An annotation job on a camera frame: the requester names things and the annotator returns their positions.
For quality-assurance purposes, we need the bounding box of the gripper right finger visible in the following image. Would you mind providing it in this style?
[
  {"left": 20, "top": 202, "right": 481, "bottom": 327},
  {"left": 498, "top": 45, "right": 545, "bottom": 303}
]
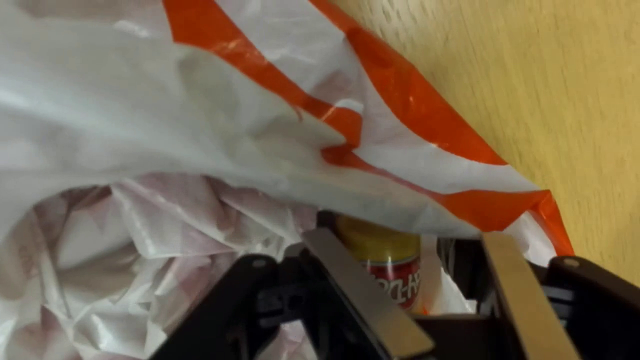
[{"left": 481, "top": 233, "right": 640, "bottom": 360}]

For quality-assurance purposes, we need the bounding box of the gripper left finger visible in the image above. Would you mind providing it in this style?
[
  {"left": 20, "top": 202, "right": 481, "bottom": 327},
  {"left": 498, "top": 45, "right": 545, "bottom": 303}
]
[{"left": 149, "top": 229, "right": 436, "bottom": 360}]

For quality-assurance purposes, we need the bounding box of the yellow container red label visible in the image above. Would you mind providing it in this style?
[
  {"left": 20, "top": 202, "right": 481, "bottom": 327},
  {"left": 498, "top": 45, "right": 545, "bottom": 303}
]
[{"left": 333, "top": 217, "right": 421, "bottom": 309}]

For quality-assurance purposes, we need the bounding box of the white orange plastic bag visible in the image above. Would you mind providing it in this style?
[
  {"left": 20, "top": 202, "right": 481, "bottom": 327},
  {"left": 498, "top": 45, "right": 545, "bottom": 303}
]
[{"left": 0, "top": 0, "right": 568, "bottom": 360}]

